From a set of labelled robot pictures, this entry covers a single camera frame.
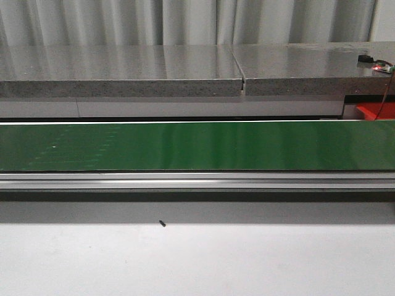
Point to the green conveyor belt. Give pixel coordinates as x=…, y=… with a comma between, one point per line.
x=199, y=146

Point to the grey stone counter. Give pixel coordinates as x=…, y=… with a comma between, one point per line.
x=193, y=81

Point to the red plastic bin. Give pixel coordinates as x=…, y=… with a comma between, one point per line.
x=377, y=111

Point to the small sensor circuit board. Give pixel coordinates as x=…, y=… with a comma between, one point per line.
x=378, y=65

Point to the white pleated curtain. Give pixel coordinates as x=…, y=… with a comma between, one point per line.
x=194, y=22

